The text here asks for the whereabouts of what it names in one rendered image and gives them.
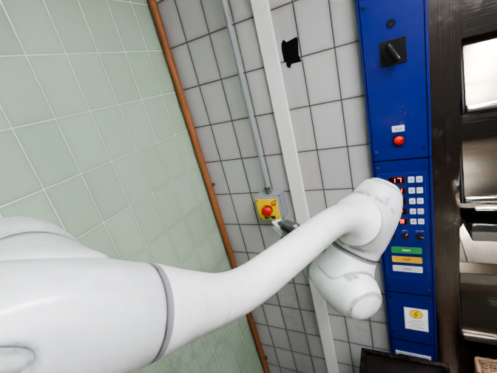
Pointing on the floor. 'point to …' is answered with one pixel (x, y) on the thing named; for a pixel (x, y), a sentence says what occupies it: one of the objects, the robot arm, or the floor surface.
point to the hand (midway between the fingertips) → (280, 226)
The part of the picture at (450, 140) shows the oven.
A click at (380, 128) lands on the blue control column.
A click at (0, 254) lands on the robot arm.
